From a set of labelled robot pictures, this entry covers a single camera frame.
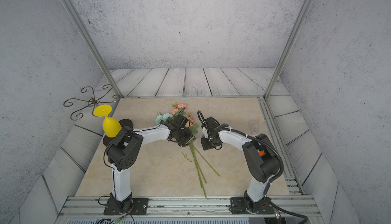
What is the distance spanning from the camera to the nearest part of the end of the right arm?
674 millimetres

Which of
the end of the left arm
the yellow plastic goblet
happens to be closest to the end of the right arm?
the end of the left arm

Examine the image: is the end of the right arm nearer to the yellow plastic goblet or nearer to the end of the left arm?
the end of the left arm
